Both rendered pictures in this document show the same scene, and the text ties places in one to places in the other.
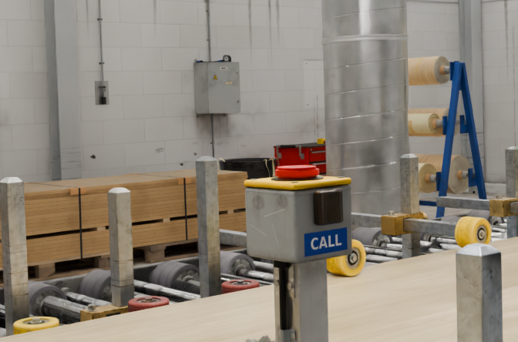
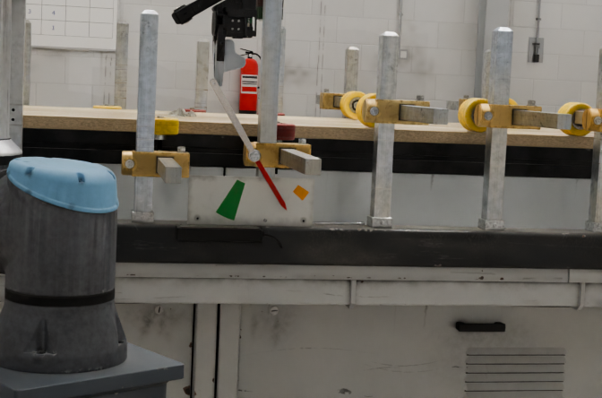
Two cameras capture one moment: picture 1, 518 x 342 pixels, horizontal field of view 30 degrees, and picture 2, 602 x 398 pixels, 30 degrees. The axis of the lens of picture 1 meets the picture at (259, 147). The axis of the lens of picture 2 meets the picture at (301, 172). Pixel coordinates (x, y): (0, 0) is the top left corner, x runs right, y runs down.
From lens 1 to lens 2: 1.83 m
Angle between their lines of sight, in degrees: 29
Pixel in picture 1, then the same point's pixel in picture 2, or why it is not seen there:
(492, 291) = (149, 34)
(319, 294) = (19, 8)
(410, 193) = (485, 82)
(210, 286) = not seen: hidden behind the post
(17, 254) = (120, 71)
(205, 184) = not seen: hidden behind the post
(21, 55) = (453, 6)
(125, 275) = (200, 99)
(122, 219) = (202, 60)
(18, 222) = (123, 50)
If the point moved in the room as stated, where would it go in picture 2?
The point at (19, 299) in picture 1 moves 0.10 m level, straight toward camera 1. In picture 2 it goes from (119, 100) to (105, 100)
